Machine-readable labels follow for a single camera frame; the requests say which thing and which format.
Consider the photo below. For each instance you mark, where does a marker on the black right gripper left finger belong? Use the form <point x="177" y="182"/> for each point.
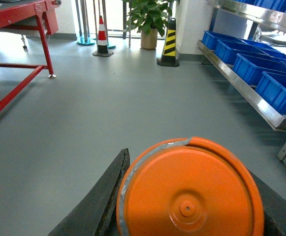
<point x="92" y="216"/>

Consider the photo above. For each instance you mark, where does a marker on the red white traffic cone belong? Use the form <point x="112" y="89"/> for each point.
<point x="102" y="44"/>

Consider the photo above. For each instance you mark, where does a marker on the orange cylindrical cap 4680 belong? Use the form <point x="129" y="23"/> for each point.
<point x="189" y="187"/>

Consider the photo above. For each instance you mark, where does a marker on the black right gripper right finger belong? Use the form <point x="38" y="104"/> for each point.
<point x="274" y="209"/>

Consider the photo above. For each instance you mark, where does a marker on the yellow black traffic cone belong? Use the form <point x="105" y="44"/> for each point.
<point x="168" y="57"/>

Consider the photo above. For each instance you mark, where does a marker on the green potted plant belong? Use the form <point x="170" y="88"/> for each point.
<point x="149" y="18"/>

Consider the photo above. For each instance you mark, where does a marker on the stainless steel left shelf rack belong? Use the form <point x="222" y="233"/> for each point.
<point x="257" y="14"/>

